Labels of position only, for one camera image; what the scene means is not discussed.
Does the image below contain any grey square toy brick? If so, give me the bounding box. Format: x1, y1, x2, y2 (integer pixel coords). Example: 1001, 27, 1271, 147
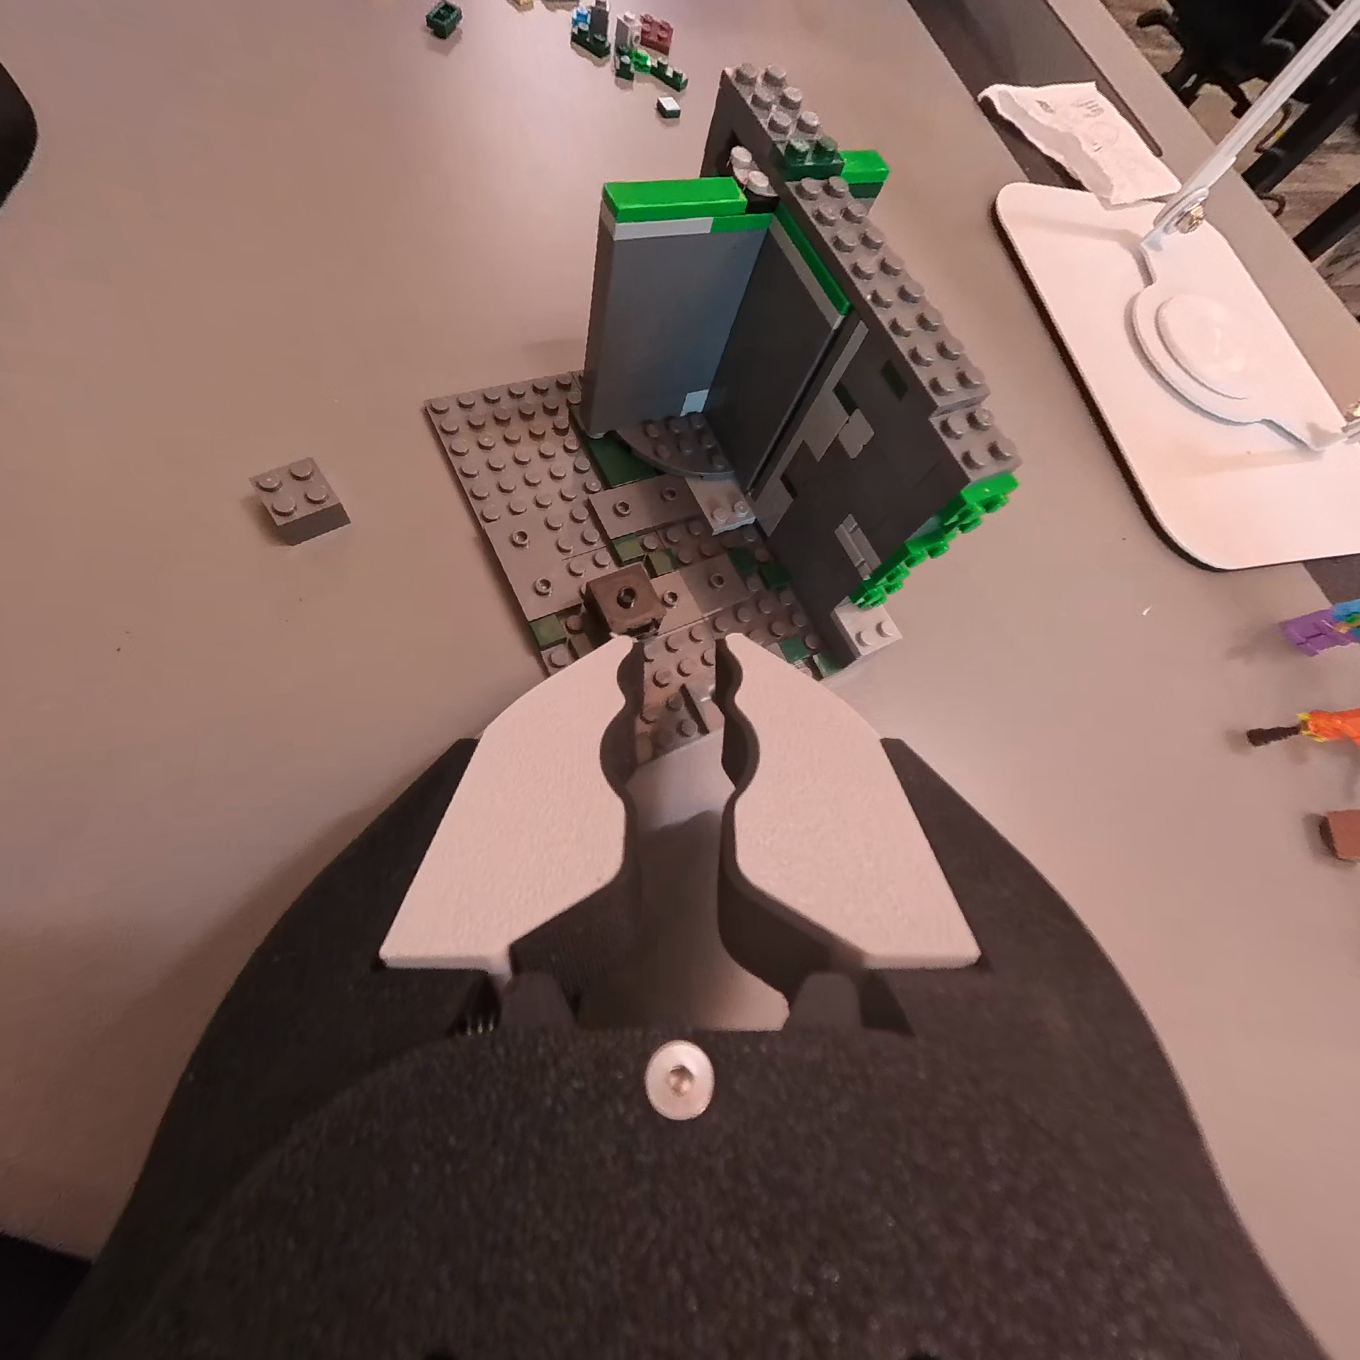
252, 458, 353, 546

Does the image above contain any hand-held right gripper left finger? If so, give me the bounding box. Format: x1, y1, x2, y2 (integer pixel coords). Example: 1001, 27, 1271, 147
377, 635, 643, 1005

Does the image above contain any grey green toy brick model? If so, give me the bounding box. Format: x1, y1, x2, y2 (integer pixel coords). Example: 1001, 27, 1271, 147
424, 64, 1022, 788

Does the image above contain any green zombie minifigure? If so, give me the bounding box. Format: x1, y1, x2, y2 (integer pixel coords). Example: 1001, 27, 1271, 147
1280, 600, 1360, 655

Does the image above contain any black office chair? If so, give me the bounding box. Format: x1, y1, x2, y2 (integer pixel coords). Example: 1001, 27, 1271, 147
1139, 0, 1309, 109

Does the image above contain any grey desk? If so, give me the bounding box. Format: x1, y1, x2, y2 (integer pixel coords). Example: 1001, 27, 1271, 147
0, 0, 1360, 1360

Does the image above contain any pile of small loose bricks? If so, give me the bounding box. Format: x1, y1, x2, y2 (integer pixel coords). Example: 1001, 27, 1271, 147
427, 0, 689, 116

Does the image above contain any orange minifigure with sword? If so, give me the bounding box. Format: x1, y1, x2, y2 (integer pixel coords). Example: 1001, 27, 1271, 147
1248, 711, 1360, 749

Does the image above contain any white printed paper bag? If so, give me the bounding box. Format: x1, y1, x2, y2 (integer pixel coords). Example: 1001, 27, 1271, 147
978, 78, 1182, 206

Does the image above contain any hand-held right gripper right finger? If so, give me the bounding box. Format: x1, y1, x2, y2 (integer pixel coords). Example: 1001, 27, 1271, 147
717, 634, 982, 1005

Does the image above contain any white book stand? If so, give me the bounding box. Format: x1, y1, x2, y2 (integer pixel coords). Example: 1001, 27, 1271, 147
993, 0, 1360, 574

